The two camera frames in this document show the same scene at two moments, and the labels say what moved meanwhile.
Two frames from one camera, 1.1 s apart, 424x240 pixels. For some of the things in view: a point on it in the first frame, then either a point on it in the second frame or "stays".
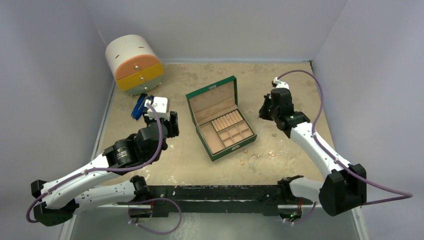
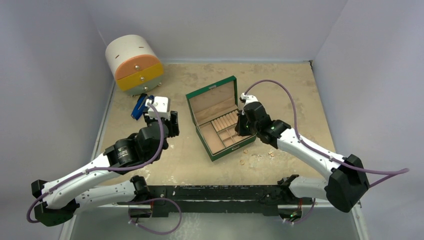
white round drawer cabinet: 134,64 stays
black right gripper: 267,108 → 241,126
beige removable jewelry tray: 226,130 stays
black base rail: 163,199 stays
